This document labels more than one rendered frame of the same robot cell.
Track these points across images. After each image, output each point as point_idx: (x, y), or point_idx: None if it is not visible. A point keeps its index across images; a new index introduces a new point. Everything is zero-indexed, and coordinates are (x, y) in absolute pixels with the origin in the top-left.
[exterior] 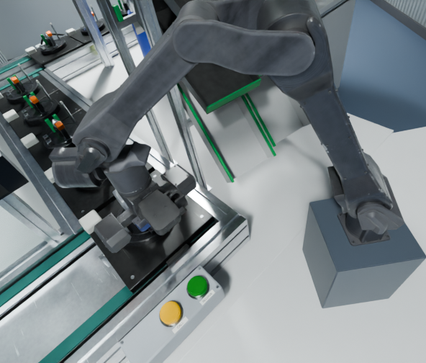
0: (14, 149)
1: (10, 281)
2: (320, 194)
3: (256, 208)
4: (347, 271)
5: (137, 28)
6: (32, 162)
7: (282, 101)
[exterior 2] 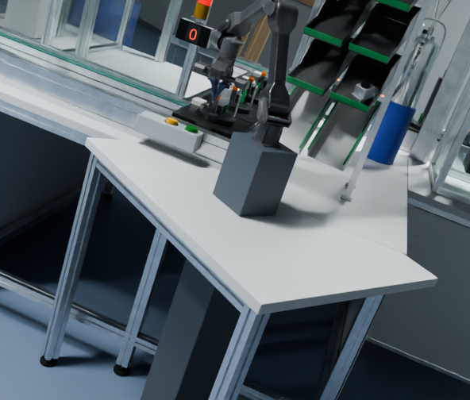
0: None
1: (146, 86)
2: (301, 208)
3: None
4: (235, 136)
5: None
6: None
7: (348, 148)
